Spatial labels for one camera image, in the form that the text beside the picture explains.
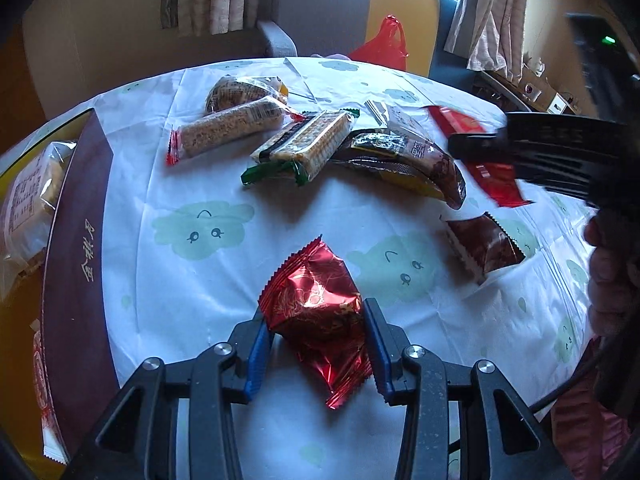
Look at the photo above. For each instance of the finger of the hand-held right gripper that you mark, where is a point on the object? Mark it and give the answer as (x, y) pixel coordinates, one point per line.
(477, 147)

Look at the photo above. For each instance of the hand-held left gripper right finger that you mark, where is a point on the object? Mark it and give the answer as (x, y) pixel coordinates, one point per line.
(378, 357)

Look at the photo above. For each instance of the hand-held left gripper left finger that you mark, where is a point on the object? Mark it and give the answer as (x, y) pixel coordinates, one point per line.
(257, 360)

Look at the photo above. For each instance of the shiny red foil snack packet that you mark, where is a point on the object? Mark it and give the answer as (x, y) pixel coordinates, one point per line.
(310, 305)

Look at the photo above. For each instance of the dark red small snack packet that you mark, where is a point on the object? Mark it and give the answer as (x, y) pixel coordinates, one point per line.
(485, 247)

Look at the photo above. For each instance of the maroon box with gold interior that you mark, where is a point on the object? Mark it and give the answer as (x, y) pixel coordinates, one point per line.
(75, 240)

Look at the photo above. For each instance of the long grain bar packet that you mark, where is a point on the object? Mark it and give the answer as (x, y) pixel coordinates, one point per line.
(225, 130)

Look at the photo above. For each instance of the clear yellow-edged cake packet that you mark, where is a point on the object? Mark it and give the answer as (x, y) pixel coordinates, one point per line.
(235, 92)

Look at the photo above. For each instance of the person's right hand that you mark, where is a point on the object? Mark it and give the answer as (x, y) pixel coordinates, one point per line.
(605, 285)

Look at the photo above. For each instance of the dark brown and yellow packet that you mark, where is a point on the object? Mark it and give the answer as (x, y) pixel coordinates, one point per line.
(400, 160)

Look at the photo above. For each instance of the black device with green light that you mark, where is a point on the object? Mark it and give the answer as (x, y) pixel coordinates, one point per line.
(595, 55)

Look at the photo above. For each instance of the cloud printed white tablecloth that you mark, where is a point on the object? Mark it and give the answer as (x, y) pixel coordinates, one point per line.
(200, 270)

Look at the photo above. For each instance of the red plastic bag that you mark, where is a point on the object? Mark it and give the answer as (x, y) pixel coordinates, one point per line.
(380, 45)

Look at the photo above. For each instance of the green-edged cracker packet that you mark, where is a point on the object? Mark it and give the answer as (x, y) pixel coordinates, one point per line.
(310, 142)

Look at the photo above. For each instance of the upholstered armchair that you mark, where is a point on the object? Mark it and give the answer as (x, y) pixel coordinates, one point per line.
(325, 5)

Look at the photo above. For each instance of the red and white snack packet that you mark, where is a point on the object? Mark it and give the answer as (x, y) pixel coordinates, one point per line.
(42, 390)

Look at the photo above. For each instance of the person's red patterned clothing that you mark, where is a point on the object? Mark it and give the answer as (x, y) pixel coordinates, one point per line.
(585, 425)

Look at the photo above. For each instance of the large clear biscuit packet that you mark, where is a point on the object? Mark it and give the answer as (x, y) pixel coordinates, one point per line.
(25, 200)

